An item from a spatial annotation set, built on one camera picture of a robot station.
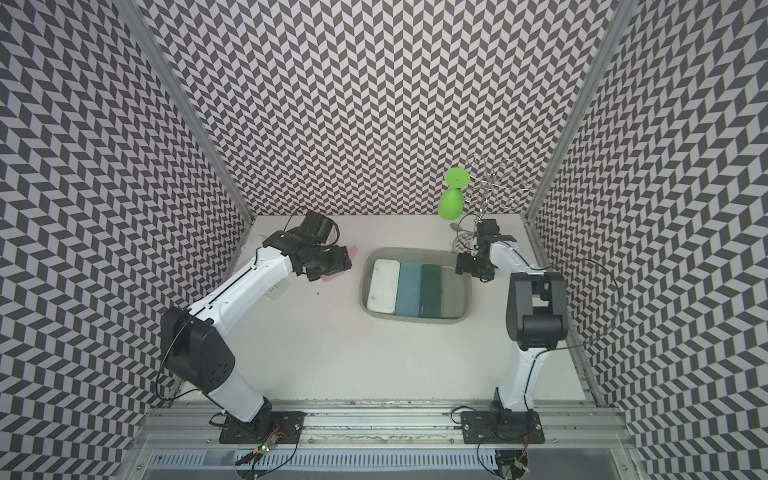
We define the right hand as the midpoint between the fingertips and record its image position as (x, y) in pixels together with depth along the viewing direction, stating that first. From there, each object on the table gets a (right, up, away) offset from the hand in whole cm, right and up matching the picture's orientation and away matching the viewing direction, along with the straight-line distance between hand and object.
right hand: (467, 274), depth 97 cm
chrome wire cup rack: (+3, +25, -15) cm, 29 cm away
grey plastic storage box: (-3, -7, -1) cm, 8 cm away
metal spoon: (+1, +17, +23) cm, 28 cm away
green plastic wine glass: (-7, +23, -7) cm, 25 cm away
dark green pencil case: (-12, -5, -1) cm, 13 cm away
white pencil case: (-28, -4, -1) cm, 28 cm away
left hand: (-39, +3, -13) cm, 41 cm away
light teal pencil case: (-19, -5, -1) cm, 20 cm away
